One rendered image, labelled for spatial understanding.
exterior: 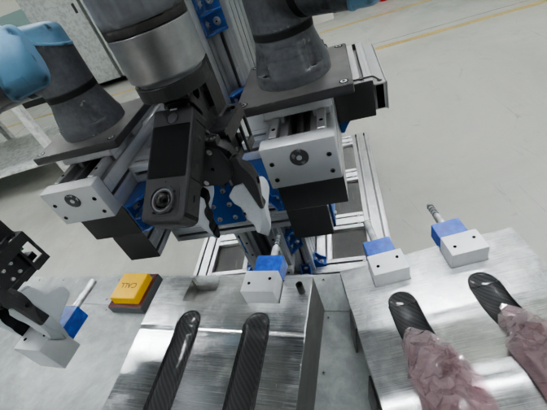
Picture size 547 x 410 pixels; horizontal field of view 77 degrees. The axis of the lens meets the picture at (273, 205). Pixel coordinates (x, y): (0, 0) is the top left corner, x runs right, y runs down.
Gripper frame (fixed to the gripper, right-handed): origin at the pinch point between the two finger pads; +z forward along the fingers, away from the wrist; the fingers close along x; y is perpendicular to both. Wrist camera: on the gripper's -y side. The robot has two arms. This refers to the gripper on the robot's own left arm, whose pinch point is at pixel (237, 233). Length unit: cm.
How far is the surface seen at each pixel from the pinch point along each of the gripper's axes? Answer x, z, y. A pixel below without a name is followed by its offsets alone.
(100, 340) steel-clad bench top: 34.7, 21.0, -5.5
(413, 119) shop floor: -35, 101, 194
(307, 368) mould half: -6.9, 15.0, -9.8
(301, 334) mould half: -6.5, 12.1, -6.8
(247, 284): 1.7, 9.5, -0.9
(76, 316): 26.9, 7.4, -8.3
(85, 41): 384, 32, 430
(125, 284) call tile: 32.5, 17.3, 4.4
